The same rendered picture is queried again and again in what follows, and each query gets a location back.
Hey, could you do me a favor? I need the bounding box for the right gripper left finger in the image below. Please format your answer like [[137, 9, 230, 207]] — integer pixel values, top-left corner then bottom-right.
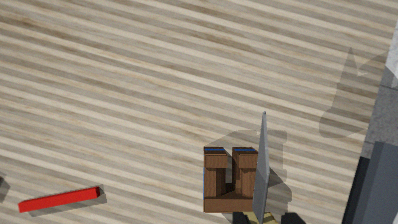
[[232, 212, 251, 224]]

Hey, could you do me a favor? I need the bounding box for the red rectangular bar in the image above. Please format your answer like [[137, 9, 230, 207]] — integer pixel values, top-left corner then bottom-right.
[[18, 186, 100, 213]]

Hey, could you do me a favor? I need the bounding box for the brown wooden slotted block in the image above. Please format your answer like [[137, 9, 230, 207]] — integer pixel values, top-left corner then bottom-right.
[[203, 146, 258, 213]]

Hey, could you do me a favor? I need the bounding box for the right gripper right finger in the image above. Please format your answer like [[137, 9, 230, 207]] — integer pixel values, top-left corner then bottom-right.
[[281, 212, 306, 224]]

